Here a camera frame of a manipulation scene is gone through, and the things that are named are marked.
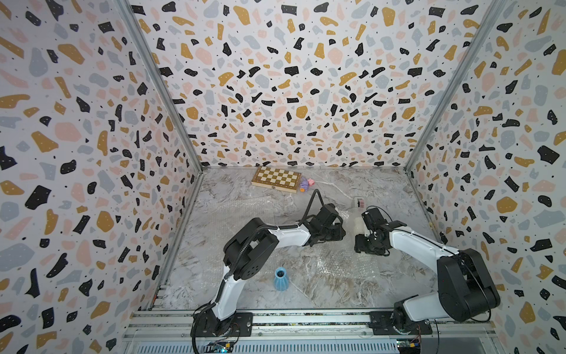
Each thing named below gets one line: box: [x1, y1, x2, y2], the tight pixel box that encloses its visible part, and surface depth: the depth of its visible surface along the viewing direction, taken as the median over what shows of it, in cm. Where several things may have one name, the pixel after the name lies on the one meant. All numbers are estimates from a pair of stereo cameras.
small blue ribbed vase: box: [274, 266, 290, 293], surface depth 76 cm
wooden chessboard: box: [251, 165, 303, 194], surface depth 115 cm
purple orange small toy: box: [299, 177, 309, 193], surface depth 112 cm
